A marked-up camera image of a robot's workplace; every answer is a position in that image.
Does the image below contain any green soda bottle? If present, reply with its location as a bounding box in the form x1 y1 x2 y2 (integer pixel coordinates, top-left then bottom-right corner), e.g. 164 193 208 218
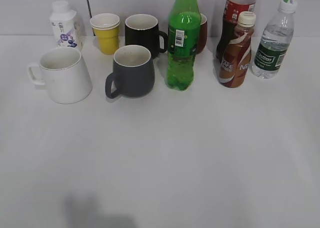
166 0 201 91

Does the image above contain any white ceramic mug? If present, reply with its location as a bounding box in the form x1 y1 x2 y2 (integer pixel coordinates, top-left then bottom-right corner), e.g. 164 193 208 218
27 47 93 104

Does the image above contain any yellow paper cup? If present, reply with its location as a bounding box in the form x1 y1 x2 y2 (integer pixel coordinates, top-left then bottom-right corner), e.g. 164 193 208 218
92 24 120 55

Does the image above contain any inner white paper cup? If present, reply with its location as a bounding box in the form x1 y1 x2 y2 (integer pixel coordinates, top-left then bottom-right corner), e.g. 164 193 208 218
89 13 120 30

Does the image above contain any grey ceramic mug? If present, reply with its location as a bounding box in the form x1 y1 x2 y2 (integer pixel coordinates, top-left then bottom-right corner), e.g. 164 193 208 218
105 45 155 99

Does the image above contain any black ceramic mug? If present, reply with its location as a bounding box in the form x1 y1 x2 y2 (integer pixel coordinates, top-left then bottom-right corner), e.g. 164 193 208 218
124 14 168 59

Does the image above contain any brown coffee drink bottle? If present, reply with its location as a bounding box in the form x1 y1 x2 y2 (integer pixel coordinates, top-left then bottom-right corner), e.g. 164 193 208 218
218 11 256 88

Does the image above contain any dark red ceramic mug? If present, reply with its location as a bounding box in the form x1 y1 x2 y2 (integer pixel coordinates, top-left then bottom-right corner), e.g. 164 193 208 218
197 13 208 54

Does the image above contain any white yogurt carton bottle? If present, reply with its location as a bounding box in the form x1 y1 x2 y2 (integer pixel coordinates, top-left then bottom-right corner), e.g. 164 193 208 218
49 1 83 51

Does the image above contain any clear water bottle green label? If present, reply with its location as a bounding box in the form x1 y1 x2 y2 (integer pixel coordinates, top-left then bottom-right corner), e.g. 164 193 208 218
251 0 298 79

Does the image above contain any cola bottle red label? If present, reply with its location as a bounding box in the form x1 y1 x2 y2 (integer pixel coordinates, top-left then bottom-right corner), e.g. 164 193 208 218
216 0 256 62

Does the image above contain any black vertical cable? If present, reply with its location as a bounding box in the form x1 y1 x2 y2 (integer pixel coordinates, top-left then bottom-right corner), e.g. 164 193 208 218
83 0 93 20

